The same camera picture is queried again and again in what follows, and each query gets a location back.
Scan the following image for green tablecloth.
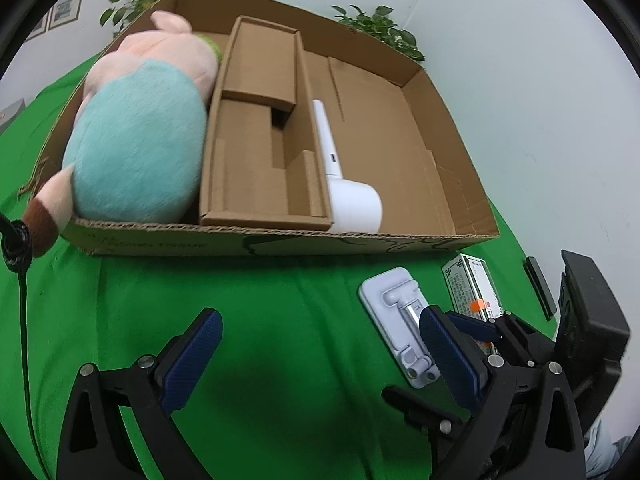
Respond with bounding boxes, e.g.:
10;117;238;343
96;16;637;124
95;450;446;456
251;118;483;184
0;47;566;480

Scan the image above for black flat object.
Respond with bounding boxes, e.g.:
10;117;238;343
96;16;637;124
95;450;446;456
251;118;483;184
523;256;557;322

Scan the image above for large cardboard box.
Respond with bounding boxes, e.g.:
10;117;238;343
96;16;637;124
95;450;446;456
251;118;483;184
17;0;501;257

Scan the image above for white folding phone stand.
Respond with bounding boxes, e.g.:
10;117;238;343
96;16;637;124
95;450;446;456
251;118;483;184
359;267;443;389

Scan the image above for small cardboard insert box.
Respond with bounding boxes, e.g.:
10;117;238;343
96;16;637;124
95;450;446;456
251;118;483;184
199;15;335;233

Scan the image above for leafy potted green plant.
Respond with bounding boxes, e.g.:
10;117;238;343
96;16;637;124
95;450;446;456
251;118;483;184
330;4;426;63

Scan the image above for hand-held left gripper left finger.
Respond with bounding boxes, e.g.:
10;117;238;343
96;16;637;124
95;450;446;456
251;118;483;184
56;307;224;480

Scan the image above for pink teal plush pig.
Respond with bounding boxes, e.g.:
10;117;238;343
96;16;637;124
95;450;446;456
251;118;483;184
22;10;223;256

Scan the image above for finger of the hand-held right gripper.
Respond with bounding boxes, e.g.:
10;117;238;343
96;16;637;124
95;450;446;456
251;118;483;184
381;385;463;436
445;310;556;367

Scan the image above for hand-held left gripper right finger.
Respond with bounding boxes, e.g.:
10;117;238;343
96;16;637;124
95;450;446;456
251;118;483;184
419;305;587;480

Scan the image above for white handheld fan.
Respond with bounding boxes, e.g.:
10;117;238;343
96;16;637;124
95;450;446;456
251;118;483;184
311;99;384;233

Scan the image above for black cable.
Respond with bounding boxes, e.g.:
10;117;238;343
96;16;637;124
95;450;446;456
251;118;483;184
0;212;51;480

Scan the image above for wall of framed certificates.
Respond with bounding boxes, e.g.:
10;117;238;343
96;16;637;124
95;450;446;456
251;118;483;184
22;0;91;43

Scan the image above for person's jeans leg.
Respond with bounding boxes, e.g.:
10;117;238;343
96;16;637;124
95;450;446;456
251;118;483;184
582;417;633;480

